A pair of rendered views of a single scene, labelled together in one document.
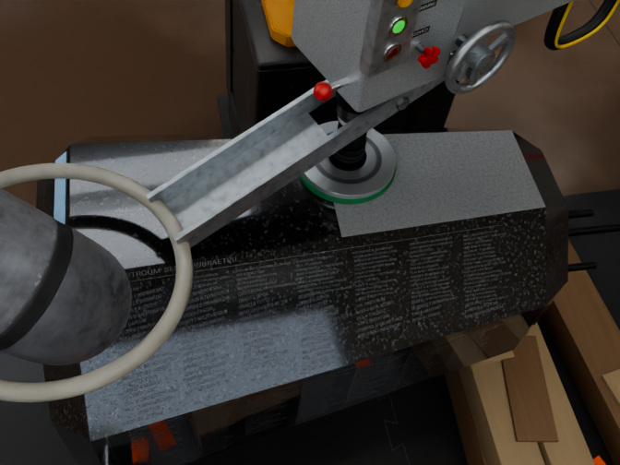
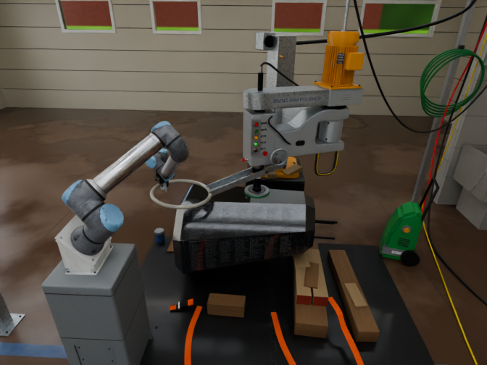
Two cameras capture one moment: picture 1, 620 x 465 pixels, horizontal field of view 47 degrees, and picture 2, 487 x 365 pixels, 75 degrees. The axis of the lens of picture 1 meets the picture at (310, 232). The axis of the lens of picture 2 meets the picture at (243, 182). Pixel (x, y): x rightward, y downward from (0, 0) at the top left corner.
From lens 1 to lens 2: 1.57 m
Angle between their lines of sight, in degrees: 33
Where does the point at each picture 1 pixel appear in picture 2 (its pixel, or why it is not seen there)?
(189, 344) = (208, 221)
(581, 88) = (367, 219)
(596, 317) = (347, 270)
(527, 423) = (308, 282)
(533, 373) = (314, 271)
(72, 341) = (177, 147)
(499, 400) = (301, 276)
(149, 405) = (196, 235)
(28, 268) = (175, 135)
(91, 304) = (181, 143)
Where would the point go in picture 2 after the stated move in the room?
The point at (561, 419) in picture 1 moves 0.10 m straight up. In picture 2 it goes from (320, 284) to (322, 274)
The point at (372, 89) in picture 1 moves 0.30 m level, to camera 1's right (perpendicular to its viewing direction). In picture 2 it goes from (254, 160) to (290, 166)
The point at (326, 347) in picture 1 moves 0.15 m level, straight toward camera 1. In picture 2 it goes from (242, 229) to (232, 240)
